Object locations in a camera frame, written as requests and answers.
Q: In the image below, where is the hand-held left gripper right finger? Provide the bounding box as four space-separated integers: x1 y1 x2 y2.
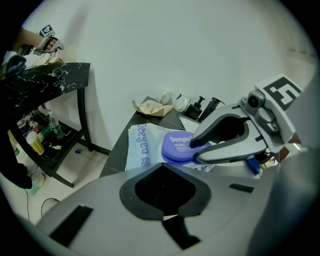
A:
162 162 263 256

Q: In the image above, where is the clear water bottle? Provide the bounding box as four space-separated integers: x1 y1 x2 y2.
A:
48 113 65 141

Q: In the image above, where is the white wet wipe pack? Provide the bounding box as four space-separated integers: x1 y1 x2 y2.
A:
124 122 216 174

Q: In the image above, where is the black marble table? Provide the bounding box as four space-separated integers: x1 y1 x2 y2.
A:
0 62 113 189

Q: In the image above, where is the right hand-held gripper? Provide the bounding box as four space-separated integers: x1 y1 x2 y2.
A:
189 73 303 165

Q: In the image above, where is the blue round lid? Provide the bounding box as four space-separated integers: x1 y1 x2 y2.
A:
161 131 213 166

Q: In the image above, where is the white enamel mug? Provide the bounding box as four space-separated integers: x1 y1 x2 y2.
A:
174 93 192 112

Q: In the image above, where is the dark blue cloth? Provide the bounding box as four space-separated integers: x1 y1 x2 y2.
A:
3 54 27 77

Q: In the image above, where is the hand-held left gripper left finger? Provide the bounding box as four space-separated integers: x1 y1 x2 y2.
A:
36 162 191 256

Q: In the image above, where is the black soap dispenser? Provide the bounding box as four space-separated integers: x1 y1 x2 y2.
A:
186 96 206 119

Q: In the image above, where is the black floor cable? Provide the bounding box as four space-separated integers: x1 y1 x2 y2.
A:
24 187 61 222

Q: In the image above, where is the white cup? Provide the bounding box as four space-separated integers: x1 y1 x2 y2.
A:
156 90 174 105

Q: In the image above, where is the yellow cup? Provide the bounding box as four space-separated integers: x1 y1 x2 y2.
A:
25 131 45 156

